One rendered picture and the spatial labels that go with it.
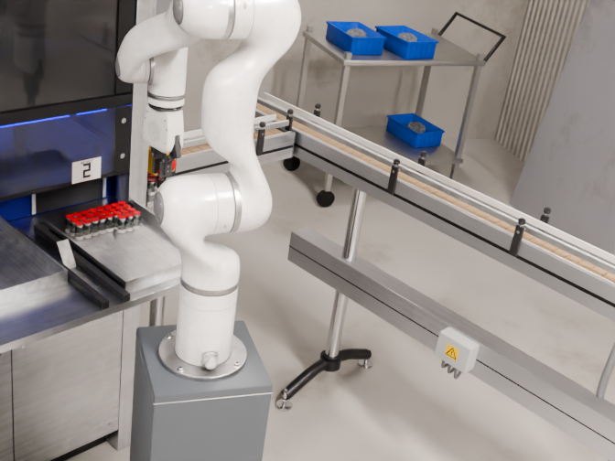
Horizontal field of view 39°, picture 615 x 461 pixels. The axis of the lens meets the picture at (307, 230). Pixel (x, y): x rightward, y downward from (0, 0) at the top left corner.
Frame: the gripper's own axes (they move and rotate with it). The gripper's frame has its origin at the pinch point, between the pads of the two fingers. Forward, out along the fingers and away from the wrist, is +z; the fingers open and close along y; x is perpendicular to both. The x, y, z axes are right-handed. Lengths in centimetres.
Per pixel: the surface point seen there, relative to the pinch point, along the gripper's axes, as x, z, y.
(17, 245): -24.0, 25.8, -24.4
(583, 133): 297, 57, -38
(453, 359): 85, 67, 39
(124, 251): -3.5, 25.9, -9.0
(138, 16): 12.2, -27.2, -29.0
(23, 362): -21, 66, -29
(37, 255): -23.3, 24.8, -15.9
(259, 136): 68, 19, -39
